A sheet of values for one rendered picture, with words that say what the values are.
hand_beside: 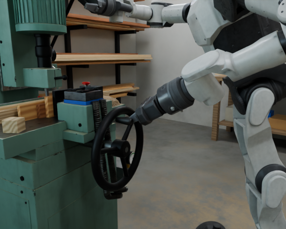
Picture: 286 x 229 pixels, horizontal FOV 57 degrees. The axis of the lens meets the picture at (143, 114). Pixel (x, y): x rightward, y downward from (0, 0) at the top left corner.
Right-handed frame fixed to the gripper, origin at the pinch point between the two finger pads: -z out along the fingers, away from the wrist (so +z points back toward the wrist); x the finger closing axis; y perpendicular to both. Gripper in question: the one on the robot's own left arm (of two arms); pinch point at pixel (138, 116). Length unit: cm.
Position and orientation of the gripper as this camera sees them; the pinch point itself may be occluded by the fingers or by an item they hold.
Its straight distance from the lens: 82.4
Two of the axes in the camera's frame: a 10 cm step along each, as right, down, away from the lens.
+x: 3.7, -4.2, 8.3
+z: 7.5, -3.9, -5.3
